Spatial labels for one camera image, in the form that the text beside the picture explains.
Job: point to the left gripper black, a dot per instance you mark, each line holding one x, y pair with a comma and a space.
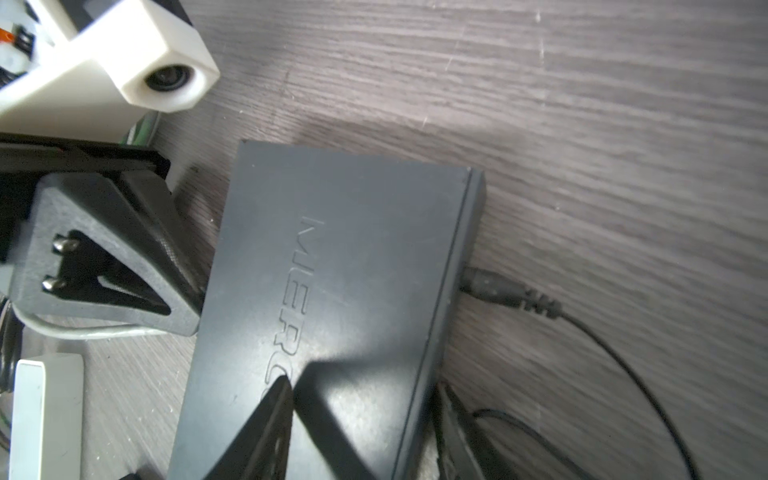
96, 243

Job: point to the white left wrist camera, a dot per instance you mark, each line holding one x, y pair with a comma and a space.
92, 70

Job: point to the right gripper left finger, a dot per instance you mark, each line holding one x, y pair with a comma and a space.
260, 450

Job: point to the black switch box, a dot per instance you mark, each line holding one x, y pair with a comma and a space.
338, 272

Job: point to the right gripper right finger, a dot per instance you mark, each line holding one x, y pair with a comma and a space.
464, 450

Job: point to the white network switch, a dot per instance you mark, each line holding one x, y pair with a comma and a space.
47, 417

